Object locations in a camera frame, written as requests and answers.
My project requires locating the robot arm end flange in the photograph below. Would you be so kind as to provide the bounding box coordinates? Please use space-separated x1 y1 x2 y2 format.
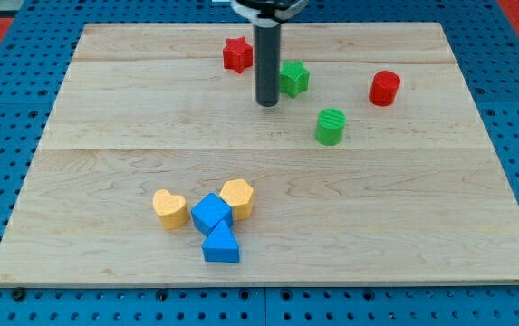
230 0 309 24

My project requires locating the yellow hexagon block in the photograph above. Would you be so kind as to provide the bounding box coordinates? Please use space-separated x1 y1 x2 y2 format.
219 178 255 221

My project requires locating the blue cube block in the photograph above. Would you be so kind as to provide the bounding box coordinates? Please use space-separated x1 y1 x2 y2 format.
191 193 233 235

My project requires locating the green cylinder block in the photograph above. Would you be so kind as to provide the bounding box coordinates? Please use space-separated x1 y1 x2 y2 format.
315 108 346 146

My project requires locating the green star block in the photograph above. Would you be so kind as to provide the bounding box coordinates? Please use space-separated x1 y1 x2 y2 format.
280 61 310 98

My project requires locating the blue triangle block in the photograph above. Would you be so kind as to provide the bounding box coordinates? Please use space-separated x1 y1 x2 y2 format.
201 222 240 263

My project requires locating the yellow heart block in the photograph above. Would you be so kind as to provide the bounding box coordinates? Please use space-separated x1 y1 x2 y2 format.
152 189 190 230

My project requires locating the light wooden board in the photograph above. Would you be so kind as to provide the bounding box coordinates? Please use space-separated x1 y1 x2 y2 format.
0 23 519 288

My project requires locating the red star block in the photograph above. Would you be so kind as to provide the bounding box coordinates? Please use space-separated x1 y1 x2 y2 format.
223 36 254 73

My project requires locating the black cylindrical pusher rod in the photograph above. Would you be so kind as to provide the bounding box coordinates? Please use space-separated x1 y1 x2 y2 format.
254 24 281 107

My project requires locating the red cylinder block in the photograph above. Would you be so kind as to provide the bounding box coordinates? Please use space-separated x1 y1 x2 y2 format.
369 71 401 106

